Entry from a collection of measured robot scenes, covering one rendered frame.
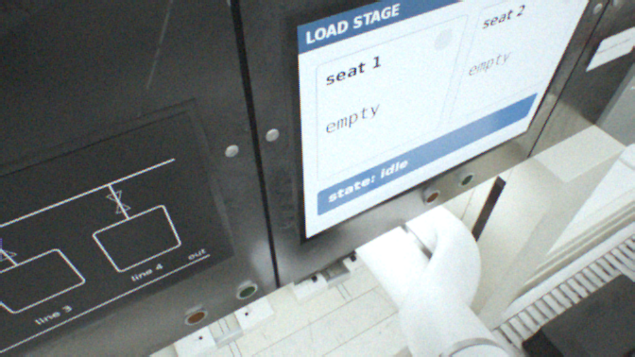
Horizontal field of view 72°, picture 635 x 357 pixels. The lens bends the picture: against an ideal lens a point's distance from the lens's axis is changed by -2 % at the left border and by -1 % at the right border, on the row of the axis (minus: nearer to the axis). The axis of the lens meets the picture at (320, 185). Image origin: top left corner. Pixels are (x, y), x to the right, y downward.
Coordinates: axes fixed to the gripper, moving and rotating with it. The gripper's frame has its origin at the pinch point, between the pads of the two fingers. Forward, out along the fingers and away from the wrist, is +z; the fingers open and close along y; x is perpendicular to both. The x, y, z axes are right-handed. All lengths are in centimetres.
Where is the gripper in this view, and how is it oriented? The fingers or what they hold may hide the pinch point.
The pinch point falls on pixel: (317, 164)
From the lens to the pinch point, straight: 83.9
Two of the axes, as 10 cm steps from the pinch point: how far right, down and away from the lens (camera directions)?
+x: 0.0, -6.4, -7.7
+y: 8.6, -4.0, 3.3
